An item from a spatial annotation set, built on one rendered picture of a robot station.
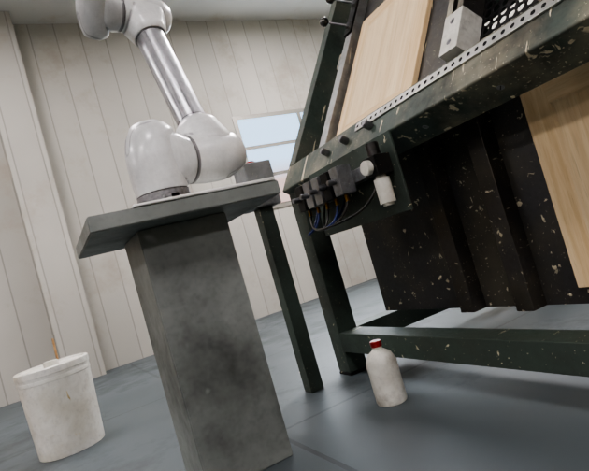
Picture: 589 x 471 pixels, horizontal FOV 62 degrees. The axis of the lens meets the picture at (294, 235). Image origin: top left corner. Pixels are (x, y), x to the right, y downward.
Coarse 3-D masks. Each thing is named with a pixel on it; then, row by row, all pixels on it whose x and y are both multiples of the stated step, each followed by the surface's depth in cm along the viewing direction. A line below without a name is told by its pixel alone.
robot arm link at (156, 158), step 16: (144, 128) 138; (160, 128) 139; (128, 144) 139; (144, 144) 136; (160, 144) 138; (176, 144) 141; (192, 144) 145; (128, 160) 139; (144, 160) 136; (160, 160) 137; (176, 160) 140; (192, 160) 144; (144, 176) 136; (160, 176) 136; (176, 176) 139; (192, 176) 145; (144, 192) 137
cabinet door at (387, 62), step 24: (408, 0) 166; (432, 0) 153; (384, 24) 177; (408, 24) 160; (360, 48) 190; (384, 48) 170; (408, 48) 154; (360, 72) 183; (384, 72) 164; (408, 72) 148; (360, 96) 175; (384, 96) 158; (360, 120) 168
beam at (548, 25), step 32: (576, 0) 92; (544, 32) 96; (576, 32) 92; (480, 64) 112; (512, 64) 104; (544, 64) 101; (576, 64) 99; (416, 96) 133; (448, 96) 119; (480, 96) 116; (512, 96) 113; (352, 128) 163; (384, 128) 143; (416, 128) 136; (448, 128) 132; (320, 160) 180; (288, 192) 205
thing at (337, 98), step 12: (360, 0) 203; (360, 12) 202; (360, 24) 201; (348, 36) 201; (348, 48) 196; (348, 60) 195; (348, 72) 194; (336, 84) 195; (348, 84) 194; (336, 96) 190; (336, 108) 189; (336, 120) 188; (324, 132) 188; (336, 132) 187
